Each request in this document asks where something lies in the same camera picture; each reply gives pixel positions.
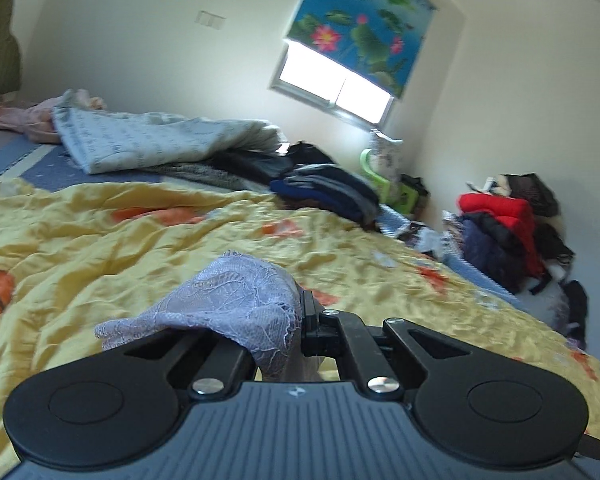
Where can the grey knit cloth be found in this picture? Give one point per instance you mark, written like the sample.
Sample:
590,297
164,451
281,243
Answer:
205,174

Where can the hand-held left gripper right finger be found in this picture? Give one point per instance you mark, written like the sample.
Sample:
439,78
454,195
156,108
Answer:
315,322

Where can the patterned cloth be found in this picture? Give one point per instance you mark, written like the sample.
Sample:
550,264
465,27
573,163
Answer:
432,240

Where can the black folded clothes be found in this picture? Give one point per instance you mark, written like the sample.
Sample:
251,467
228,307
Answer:
260,162

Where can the yellow printed blanket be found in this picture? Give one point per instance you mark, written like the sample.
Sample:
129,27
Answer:
105,250

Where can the black bag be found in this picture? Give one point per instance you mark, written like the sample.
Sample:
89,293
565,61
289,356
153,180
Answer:
416,185

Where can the black jacket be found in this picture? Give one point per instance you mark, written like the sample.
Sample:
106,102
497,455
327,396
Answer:
552,245

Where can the blue folded clothes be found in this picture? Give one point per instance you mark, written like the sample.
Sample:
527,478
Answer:
325,190

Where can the black clothing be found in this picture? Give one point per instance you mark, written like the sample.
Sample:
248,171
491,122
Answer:
576,310

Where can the floral cloth bag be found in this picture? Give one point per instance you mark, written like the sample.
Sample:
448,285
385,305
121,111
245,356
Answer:
387,157

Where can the lotus print roller blind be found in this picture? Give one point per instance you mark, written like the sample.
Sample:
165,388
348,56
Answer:
360,20

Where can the window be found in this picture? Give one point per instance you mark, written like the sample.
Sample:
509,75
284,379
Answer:
310,72

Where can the lavender lace garment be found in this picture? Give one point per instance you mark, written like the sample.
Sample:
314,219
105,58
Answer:
240,290

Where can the red jacket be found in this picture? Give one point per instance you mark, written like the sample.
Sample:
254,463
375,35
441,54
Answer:
505,210

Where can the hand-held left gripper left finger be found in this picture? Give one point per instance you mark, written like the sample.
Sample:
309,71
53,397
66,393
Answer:
225,360

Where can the green plastic chair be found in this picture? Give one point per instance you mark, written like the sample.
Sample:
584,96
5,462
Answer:
404,195

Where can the navy jacket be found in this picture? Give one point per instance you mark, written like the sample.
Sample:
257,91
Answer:
485,250

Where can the pale grey quilt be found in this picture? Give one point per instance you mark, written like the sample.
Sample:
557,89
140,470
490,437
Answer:
145,140

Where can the pink cloth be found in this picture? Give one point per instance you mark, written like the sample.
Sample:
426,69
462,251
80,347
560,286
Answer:
15,117

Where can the white wall switch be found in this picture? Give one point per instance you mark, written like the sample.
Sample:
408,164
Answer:
210,19

